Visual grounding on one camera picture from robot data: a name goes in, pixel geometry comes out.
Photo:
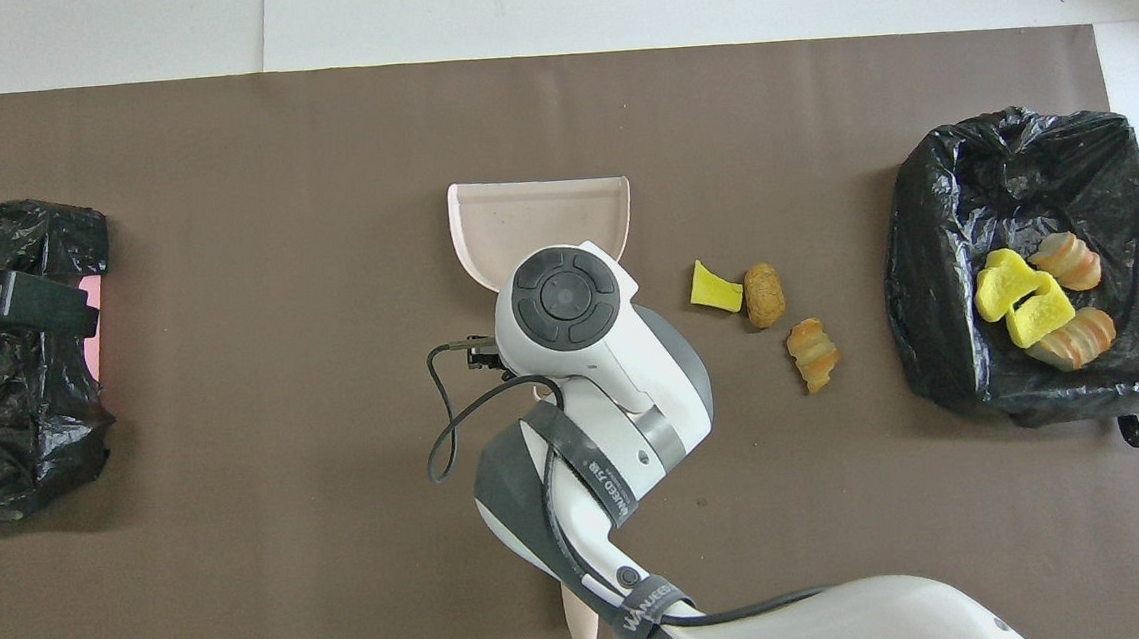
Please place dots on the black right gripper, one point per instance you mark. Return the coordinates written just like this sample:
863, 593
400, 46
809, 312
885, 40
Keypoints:
484, 354

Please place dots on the beige plastic dustpan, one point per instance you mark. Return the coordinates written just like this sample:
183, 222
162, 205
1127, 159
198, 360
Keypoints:
523, 222

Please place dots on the yellow foam wedge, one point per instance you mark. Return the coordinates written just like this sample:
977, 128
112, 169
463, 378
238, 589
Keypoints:
713, 291

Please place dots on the brown round toy bread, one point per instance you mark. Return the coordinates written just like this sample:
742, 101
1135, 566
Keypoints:
764, 296

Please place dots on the toy croissant bread piece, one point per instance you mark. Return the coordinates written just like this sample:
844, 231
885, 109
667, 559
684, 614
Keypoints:
813, 353
1069, 262
1077, 337

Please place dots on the yellow ridged foam piece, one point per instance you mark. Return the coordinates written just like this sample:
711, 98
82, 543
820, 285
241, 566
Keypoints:
1000, 287

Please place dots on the yellow notched foam piece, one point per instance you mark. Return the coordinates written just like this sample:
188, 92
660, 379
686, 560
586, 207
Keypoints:
1041, 319

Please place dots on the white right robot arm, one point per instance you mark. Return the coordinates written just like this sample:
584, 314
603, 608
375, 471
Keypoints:
592, 358

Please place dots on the black bag lined bin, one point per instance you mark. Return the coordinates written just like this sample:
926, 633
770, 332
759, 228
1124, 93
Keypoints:
956, 262

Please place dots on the brown paper table mat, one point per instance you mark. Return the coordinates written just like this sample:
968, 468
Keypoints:
219, 184

